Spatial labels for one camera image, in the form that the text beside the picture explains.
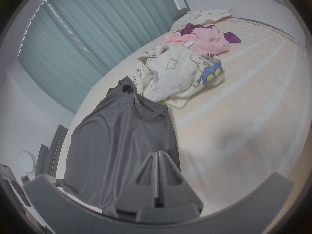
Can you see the white printed pillow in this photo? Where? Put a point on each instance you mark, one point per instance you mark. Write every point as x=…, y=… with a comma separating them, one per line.
x=207, y=14

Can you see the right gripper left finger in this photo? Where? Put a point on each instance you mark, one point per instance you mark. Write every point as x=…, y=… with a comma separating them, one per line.
x=143, y=191

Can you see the purple garment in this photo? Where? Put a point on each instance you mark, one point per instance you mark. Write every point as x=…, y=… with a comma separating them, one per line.
x=190, y=29

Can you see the black T-shirt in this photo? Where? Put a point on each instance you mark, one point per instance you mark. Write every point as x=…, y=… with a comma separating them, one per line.
x=117, y=142

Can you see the white printed pyjama garment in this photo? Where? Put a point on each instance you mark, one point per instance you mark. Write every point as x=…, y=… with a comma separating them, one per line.
x=175, y=74

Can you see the pink garment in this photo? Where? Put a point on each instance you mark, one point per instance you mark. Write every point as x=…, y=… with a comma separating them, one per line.
x=209, y=41

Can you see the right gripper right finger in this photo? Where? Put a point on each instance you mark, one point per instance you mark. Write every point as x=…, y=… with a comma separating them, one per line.
x=175, y=191

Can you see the bed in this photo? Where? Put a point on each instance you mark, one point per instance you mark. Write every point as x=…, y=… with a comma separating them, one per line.
x=243, y=106

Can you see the blue-green curtain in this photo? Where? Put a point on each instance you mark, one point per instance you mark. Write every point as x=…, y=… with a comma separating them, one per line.
x=117, y=21
x=61, y=69

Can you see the black chest of drawers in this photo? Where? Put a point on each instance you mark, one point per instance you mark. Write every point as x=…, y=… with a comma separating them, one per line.
x=52, y=152

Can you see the grey bedside table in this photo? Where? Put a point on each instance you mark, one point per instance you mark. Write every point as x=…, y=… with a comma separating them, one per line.
x=180, y=13

